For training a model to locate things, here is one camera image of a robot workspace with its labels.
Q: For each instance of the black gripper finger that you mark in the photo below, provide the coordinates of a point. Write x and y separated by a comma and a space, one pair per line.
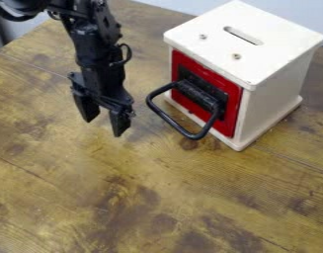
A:
120, 119
86, 107

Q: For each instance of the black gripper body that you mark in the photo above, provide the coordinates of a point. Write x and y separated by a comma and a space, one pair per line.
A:
100, 80

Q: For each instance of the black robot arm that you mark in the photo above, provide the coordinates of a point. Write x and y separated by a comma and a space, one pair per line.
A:
100, 55

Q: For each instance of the white wooden box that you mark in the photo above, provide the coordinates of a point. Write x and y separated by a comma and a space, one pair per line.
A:
252, 55

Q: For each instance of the red drawer with black handle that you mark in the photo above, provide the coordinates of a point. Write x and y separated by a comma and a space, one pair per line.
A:
204, 93

